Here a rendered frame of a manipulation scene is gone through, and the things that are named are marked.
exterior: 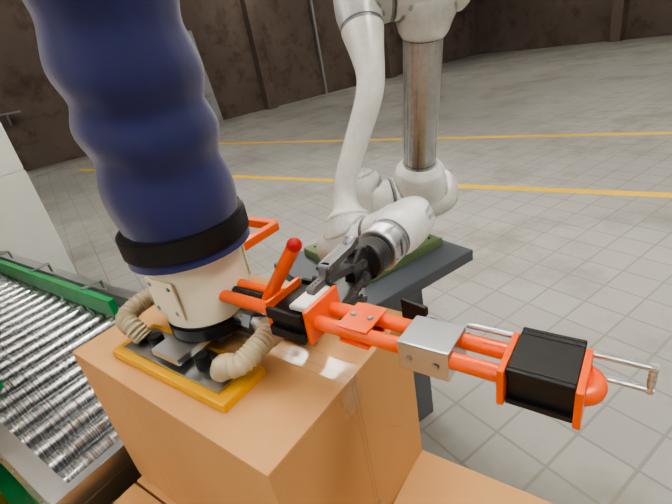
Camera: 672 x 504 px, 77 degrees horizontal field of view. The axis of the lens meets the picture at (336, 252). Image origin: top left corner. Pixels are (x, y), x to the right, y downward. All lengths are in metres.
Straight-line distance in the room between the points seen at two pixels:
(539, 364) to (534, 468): 1.30
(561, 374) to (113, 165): 0.64
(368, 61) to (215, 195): 0.48
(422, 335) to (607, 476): 1.35
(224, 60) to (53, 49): 12.27
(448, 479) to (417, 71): 0.97
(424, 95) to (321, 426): 0.87
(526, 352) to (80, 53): 0.66
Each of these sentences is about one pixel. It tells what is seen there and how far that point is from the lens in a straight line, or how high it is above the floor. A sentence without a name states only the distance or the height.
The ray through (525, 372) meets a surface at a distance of 0.51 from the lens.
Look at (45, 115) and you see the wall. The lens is 12.07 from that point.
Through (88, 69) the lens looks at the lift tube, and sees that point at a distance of 0.68.
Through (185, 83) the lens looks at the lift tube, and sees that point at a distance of 0.70.
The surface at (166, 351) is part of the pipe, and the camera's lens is 0.85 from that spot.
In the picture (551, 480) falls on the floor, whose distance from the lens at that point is 1.79.
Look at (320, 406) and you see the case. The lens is 0.70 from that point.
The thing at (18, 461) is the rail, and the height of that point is 0.60.
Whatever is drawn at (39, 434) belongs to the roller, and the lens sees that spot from 1.68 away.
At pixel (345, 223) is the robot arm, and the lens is 0.95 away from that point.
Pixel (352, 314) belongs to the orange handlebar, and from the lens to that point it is 0.62.
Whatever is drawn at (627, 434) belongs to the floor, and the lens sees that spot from 1.98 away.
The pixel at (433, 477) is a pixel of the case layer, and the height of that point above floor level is 0.54.
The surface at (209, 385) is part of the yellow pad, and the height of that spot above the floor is 0.97.
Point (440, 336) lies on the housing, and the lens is 0.56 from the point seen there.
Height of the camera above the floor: 1.44
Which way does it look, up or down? 26 degrees down
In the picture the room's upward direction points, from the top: 11 degrees counter-clockwise
